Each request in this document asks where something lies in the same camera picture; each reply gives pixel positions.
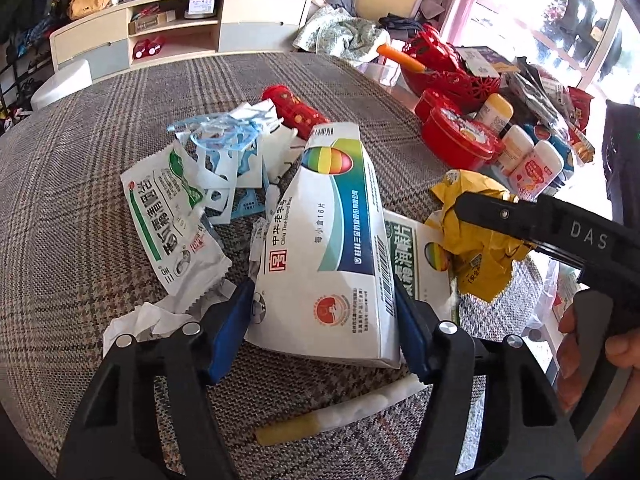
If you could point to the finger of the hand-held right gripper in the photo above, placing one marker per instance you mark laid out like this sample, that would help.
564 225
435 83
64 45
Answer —
500 215

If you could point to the red packet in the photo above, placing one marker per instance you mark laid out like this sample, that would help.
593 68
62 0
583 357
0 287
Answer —
295 107

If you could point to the red plastic basket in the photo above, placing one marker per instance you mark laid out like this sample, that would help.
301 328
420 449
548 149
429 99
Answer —
440 60

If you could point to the person's right hand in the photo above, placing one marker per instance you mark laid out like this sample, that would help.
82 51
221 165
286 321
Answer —
566 360

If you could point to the pile of snack packets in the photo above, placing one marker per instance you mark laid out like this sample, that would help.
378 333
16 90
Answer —
545 95

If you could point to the yellow wrapper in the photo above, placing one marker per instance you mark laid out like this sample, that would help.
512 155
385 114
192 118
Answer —
480 270

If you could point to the white stick yellow end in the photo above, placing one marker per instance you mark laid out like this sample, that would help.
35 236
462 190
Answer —
350 410

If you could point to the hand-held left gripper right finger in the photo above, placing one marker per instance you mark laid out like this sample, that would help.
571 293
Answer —
412 332

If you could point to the white round stool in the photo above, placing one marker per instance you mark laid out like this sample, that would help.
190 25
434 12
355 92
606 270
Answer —
62 82

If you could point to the white bottle orange label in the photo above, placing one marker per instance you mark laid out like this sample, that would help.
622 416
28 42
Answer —
515 150

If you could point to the floral cloth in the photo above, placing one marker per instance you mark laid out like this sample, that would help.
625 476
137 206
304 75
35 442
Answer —
340 35

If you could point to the brown box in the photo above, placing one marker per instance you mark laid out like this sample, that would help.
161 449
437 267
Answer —
147 22

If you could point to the large red round tin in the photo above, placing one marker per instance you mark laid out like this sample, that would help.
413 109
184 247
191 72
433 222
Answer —
450 135

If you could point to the clear plastic bag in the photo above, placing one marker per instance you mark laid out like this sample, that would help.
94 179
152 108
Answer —
550 300

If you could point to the plaid cloth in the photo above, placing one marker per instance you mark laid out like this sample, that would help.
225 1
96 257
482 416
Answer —
75 200

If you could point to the white bottle yellow cap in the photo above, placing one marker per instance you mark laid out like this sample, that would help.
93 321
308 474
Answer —
492 112

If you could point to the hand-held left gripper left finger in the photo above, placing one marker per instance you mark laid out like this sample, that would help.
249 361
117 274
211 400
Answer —
230 325

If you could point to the white tissue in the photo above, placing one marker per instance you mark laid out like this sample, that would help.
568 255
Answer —
145 317

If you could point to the large white medicine box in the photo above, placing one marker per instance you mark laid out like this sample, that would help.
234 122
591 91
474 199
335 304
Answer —
325 240

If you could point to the wooden tv cabinet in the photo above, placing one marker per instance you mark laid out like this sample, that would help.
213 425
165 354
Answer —
90 42

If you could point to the green print medicine box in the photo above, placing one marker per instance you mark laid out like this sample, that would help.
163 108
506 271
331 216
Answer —
405 255

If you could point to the small red round tin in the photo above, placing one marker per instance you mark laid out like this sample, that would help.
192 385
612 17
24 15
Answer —
430 102

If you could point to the orange white stick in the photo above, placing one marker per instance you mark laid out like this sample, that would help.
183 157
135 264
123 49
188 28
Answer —
400 57

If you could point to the small white box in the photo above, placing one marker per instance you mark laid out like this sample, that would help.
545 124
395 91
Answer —
201 7

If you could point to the pile of blister pack scraps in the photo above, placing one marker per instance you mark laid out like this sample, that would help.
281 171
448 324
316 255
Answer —
220 135

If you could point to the white green sachet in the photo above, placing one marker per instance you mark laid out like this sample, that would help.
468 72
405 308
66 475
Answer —
165 220

